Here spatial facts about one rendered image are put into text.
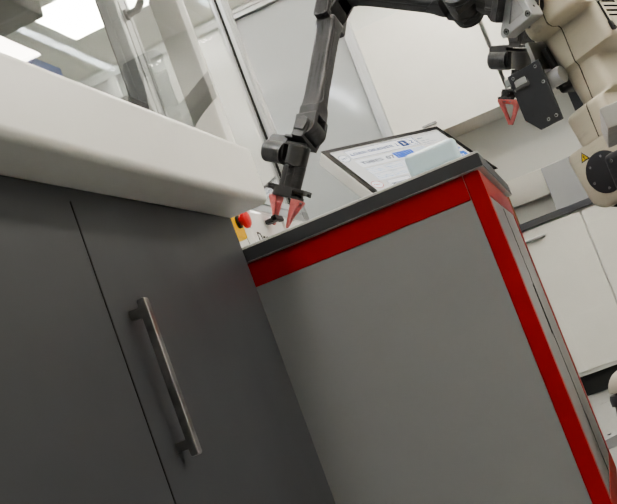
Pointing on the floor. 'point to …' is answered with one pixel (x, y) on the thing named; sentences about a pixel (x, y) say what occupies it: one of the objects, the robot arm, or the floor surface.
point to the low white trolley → (431, 349)
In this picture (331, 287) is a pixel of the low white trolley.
